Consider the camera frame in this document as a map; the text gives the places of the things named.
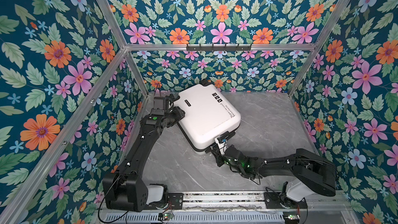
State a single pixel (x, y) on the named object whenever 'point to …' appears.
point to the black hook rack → (218, 48)
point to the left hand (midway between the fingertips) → (184, 109)
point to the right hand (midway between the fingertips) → (211, 149)
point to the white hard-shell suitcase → (209, 114)
